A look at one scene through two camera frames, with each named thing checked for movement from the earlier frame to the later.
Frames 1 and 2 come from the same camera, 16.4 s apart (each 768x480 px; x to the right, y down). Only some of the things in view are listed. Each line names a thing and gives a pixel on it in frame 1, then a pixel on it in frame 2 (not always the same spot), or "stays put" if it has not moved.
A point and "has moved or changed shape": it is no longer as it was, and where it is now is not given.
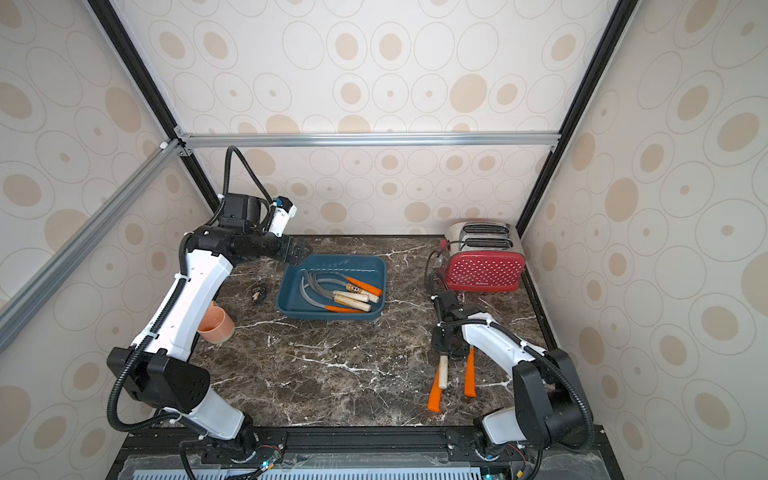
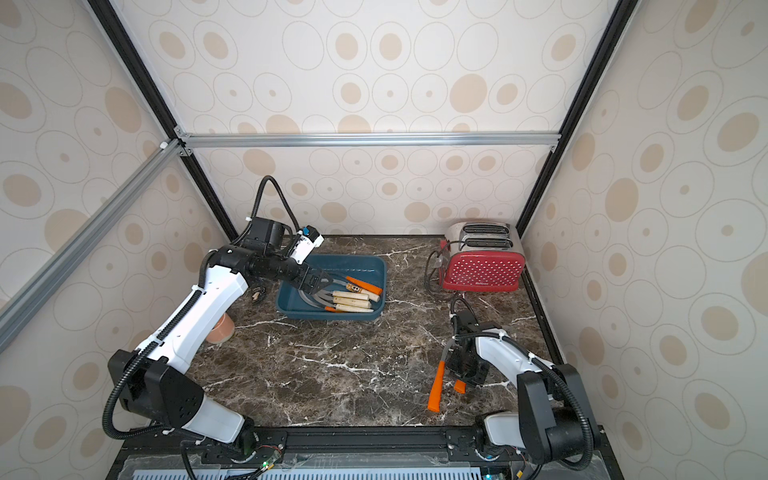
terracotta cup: x=216 y=325 stays put
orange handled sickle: x=344 y=309 has moved or changed shape
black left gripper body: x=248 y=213 → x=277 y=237
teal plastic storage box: x=368 y=268 stays put
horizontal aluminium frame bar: x=248 y=140 stays put
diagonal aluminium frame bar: x=15 y=316 stays put
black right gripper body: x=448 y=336 → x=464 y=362
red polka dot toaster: x=481 y=256 stays put
